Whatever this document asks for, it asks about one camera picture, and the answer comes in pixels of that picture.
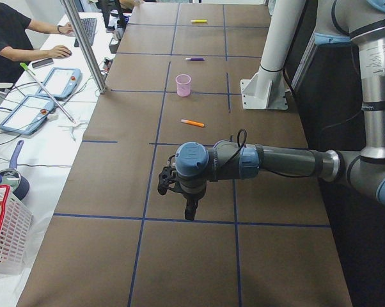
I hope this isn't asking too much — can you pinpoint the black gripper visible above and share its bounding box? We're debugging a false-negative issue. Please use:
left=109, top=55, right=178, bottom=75
left=179, top=180, right=206, bottom=220

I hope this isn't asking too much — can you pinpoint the yellow highlighter pen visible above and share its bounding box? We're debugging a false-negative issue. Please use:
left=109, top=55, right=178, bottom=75
left=191, top=19, right=208, bottom=24

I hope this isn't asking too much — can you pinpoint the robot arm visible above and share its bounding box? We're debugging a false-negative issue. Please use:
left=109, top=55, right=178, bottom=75
left=157, top=1, right=385, bottom=220

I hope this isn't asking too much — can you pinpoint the orange highlighter pen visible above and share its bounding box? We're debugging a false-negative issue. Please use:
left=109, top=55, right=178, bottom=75
left=180, top=119, right=205, bottom=127

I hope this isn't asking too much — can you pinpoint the pink mesh pen holder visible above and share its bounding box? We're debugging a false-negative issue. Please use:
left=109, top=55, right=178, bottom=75
left=175, top=74, right=192, bottom=97

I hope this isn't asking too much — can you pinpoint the purple highlighter pen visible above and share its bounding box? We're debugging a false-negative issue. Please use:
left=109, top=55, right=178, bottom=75
left=185, top=57, right=205, bottom=61

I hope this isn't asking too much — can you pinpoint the white pillar with base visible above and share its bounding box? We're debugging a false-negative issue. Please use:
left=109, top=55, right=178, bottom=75
left=240, top=0, right=306, bottom=111

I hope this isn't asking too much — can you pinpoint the blue frying pan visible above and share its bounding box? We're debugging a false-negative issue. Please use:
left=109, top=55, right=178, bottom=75
left=0, top=140, right=30, bottom=200

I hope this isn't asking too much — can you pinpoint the upper teach pendant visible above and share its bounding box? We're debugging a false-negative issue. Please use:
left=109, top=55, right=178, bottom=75
left=42, top=67, right=82, bottom=100

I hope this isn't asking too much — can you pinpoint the teach pendant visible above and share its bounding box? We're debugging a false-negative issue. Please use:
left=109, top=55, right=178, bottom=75
left=0, top=95, right=55, bottom=136
left=42, top=67, right=82, bottom=100

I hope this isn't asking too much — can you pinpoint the white red plastic basket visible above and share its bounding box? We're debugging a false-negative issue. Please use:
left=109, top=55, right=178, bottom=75
left=0, top=185, right=33, bottom=278

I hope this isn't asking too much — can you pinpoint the lower teach pendant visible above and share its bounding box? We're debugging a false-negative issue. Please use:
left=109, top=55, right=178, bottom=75
left=0, top=95, right=55, bottom=136

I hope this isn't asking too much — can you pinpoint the black smartphone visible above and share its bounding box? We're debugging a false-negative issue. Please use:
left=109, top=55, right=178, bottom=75
left=31, top=58, right=54, bottom=69

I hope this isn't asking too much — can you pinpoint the black keyboard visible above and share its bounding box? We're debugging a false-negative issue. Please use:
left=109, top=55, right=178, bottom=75
left=81, top=18, right=97, bottom=46

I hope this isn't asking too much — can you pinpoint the metal rod green tip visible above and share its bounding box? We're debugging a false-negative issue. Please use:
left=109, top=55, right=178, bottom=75
left=20, top=62, right=77, bottom=125

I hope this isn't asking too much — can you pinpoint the person in black shirt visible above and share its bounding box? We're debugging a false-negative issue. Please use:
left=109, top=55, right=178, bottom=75
left=0, top=3, right=73, bottom=84

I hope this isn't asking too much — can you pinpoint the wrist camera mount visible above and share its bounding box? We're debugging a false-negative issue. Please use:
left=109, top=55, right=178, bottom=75
left=157, top=155, right=182, bottom=196

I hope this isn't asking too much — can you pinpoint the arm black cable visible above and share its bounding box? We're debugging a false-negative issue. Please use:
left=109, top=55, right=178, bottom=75
left=224, top=129, right=315, bottom=177

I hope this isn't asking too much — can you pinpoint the aluminium frame post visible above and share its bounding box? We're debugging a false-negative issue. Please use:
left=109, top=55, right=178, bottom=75
left=61, top=0, right=107, bottom=94

